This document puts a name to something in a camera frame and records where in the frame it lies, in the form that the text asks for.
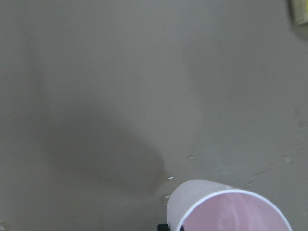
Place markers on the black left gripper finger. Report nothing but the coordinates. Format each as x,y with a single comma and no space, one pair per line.
162,227

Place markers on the pink plastic cup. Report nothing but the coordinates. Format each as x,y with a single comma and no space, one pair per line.
202,205

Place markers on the brown table mat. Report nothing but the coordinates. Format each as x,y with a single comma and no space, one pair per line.
107,106

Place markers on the bamboo cutting board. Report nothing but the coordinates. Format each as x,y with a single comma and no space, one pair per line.
299,11

